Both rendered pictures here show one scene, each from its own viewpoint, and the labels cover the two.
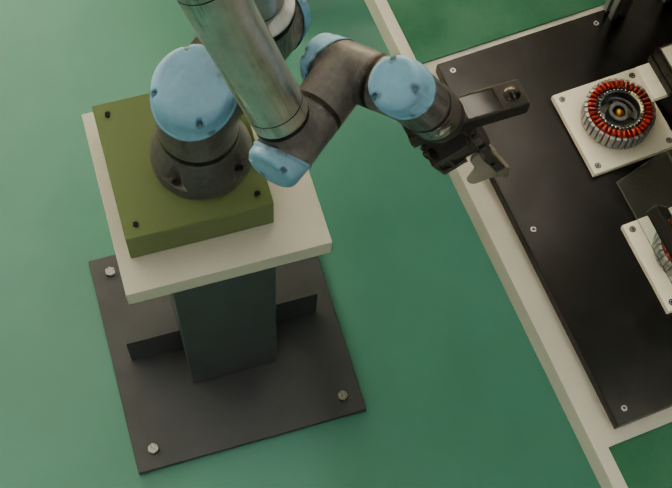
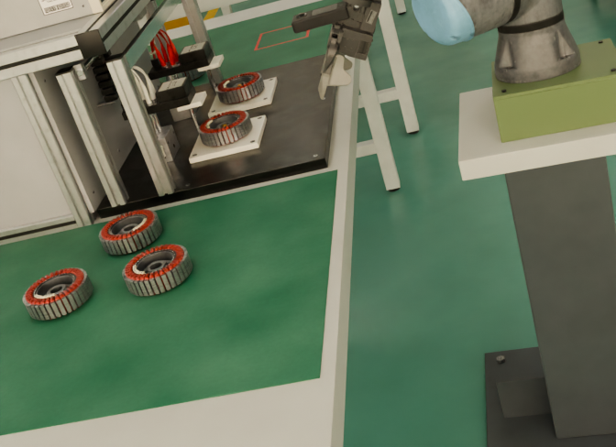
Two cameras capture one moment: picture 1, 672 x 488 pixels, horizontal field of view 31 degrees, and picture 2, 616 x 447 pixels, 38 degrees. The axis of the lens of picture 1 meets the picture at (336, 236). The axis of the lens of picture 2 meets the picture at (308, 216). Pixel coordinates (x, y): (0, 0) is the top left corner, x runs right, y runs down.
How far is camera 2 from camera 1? 262 cm
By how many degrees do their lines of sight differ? 83
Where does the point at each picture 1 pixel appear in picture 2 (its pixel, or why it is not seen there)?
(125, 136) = (599, 65)
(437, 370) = (418, 376)
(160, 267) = not seen: hidden behind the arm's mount
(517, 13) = (236, 199)
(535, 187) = (306, 113)
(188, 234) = not seen: hidden behind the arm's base
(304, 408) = (534, 355)
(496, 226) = (344, 108)
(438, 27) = (305, 189)
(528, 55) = (253, 166)
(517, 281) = (349, 92)
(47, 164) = not seen: outside the picture
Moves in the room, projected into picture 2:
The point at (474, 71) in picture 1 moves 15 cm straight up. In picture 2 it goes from (300, 156) to (277, 84)
